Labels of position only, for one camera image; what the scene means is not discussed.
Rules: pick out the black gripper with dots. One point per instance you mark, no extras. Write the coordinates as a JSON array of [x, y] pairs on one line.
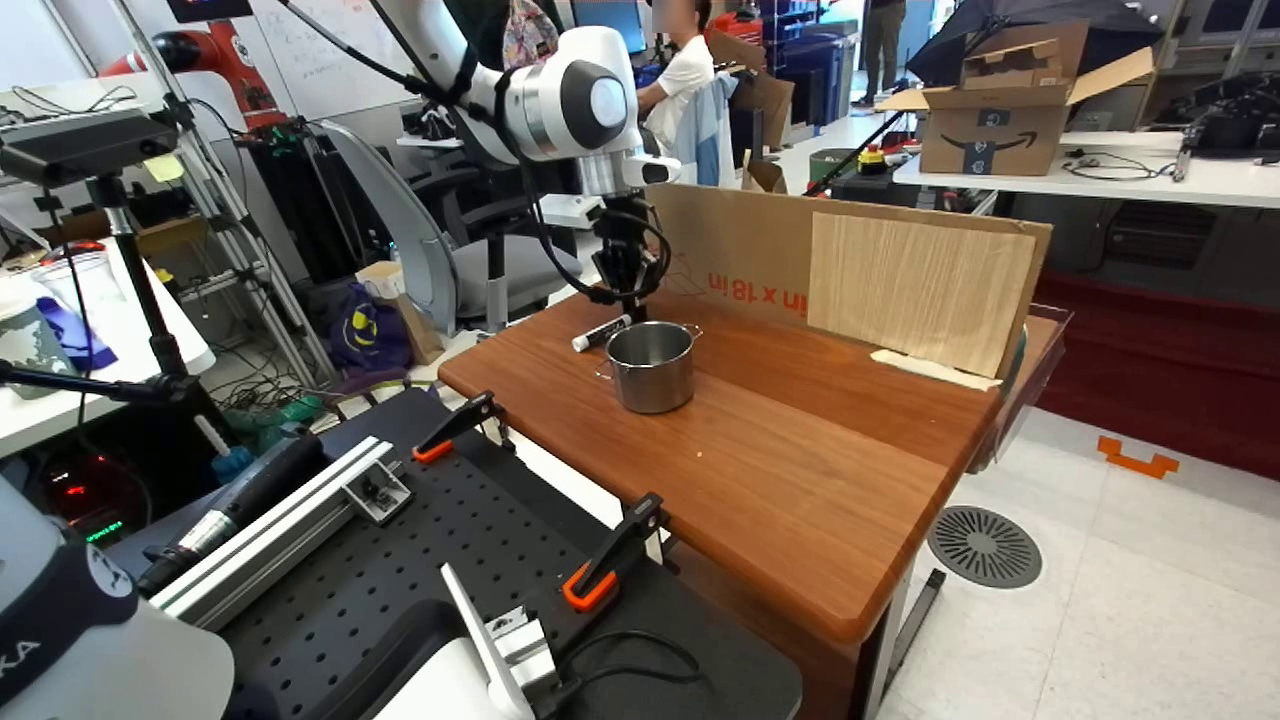
[[631, 246]]

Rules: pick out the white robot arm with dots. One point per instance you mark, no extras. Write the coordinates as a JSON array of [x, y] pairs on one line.
[[544, 101]]

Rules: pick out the steel cup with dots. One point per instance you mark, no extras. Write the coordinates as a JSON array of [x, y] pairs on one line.
[[648, 376]]

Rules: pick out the brown cardboard panel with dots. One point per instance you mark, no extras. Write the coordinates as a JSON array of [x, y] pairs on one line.
[[745, 253]]

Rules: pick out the orange and black clamp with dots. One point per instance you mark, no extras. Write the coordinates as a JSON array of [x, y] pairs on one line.
[[604, 566], [453, 430]]

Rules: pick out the person in white shirt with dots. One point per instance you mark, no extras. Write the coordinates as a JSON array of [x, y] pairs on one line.
[[686, 81]]

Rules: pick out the black perforated breadboard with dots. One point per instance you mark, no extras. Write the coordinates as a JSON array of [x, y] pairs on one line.
[[402, 575]]

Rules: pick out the teal fabric bag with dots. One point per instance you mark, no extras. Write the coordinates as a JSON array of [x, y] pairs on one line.
[[280, 423]]

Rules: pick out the open cardboard shipping box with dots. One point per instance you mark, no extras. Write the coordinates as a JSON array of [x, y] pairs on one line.
[[994, 132]]

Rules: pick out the black table leg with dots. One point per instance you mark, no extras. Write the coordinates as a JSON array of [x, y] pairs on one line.
[[913, 626]]

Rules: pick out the round floor drain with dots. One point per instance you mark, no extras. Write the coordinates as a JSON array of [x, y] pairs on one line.
[[986, 544]]

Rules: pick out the black cylindrical tool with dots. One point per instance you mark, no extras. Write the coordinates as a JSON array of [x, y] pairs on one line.
[[245, 496]]

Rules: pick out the blue cloth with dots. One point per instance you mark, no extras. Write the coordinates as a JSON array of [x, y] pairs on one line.
[[72, 333]]

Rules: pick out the white desk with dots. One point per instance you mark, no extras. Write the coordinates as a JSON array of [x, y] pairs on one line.
[[1202, 183]]

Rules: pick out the dark blue and white cap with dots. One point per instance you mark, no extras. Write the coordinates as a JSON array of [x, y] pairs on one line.
[[53, 603]]

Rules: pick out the short aluminium extrusion rail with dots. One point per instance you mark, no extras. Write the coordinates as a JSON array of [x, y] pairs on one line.
[[512, 645]]

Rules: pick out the long aluminium extrusion rail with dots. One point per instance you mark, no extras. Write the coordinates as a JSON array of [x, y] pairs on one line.
[[274, 520]]

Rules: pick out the black camera tripod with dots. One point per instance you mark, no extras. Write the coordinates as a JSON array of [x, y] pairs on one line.
[[160, 333]]

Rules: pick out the black camera on tripod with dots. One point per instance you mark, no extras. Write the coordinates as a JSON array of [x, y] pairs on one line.
[[95, 146]]

